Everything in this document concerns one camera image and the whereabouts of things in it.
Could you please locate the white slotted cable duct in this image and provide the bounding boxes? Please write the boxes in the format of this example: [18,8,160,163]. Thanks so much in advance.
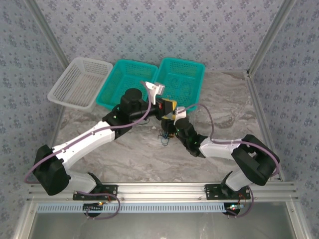
[37,203,230,214]

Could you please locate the white perforated plastic basket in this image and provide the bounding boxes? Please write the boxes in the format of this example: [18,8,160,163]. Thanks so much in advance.
[47,57,114,111]

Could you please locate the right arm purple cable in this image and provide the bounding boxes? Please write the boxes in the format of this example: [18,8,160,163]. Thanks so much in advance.
[184,104,280,219]

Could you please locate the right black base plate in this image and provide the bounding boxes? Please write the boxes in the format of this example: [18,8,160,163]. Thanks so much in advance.
[204,183,251,201]

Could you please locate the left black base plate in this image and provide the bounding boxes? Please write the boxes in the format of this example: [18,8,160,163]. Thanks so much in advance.
[72,184,118,201]

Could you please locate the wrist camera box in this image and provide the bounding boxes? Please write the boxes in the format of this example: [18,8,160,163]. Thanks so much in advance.
[145,81,165,105]
[173,106,187,120]

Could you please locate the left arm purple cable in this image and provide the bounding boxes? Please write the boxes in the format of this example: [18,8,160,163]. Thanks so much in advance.
[24,81,153,220]

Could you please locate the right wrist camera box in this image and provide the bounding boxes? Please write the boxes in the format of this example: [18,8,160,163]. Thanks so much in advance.
[173,106,187,120]

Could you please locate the aluminium frame post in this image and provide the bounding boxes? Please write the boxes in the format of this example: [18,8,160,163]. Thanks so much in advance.
[248,0,299,73]
[24,0,69,67]

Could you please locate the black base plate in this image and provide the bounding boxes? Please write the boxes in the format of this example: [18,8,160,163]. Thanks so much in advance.
[204,183,251,201]
[72,184,118,201]

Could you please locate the grey metal lower panel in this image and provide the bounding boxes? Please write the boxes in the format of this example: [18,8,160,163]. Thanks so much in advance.
[14,201,310,239]

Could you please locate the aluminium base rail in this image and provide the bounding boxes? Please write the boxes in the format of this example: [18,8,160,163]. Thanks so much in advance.
[27,182,299,202]

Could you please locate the small black controller board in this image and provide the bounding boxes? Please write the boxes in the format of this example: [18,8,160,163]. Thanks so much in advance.
[224,203,244,215]
[83,202,104,213]

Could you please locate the teal perforated plastic basket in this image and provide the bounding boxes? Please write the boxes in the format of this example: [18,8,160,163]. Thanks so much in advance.
[148,57,206,115]
[96,59,159,118]

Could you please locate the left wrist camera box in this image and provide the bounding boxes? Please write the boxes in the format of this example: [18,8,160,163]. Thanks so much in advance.
[145,81,165,105]

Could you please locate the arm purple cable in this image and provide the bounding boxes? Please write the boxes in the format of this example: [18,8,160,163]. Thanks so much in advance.
[24,81,153,220]
[184,104,280,219]

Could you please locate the aluminium side rail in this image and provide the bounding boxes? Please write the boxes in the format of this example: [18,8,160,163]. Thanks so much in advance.
[245,71,285,181]

